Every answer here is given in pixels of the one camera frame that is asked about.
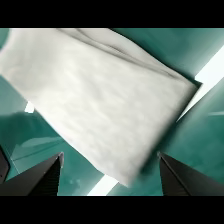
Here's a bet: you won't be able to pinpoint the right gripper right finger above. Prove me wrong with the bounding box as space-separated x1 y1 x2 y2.
157 151 224 197

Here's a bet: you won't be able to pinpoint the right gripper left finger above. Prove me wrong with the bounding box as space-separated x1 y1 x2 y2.
0 151 65 197

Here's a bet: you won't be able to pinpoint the white garment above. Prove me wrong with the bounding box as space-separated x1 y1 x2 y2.
0 27 200 188

